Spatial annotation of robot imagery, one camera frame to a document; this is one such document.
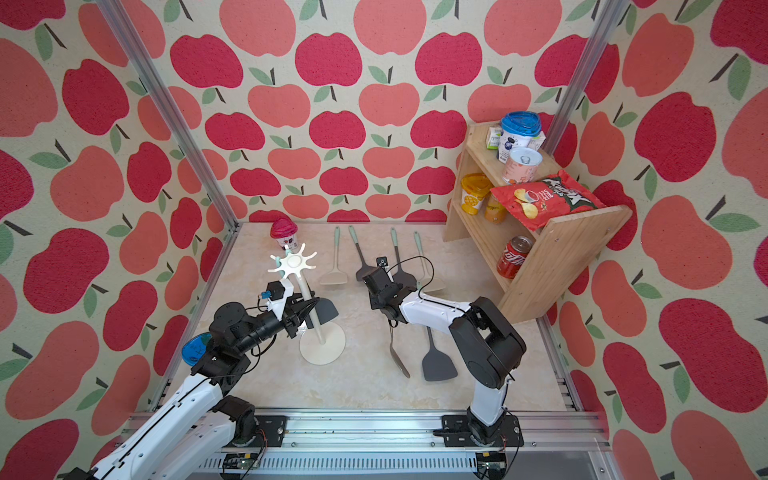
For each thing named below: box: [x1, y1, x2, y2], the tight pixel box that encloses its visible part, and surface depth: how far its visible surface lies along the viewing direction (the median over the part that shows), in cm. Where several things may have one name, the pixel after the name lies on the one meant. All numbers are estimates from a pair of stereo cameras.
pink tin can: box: [503, 147, 543, 183], surface depth 70 cm
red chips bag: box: [491, 170, 606, 232], surface depth 64 cm
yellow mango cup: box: [460, 172, 493, 216], surface depth 92 cm
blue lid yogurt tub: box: [497, 111, 542, 164], surface depth 72 cm
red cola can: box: [496, 235, 533, 279], surface depth 74 cm
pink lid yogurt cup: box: [270, 218, 298, 251], surface depth 110 cm
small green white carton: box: [486, 127, 502, 150], surface depth 81 cm
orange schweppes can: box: [484, 192, 507, 224], surface depth 92 cm
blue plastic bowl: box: [182, 332, 213, 366], surface depth 80 cm
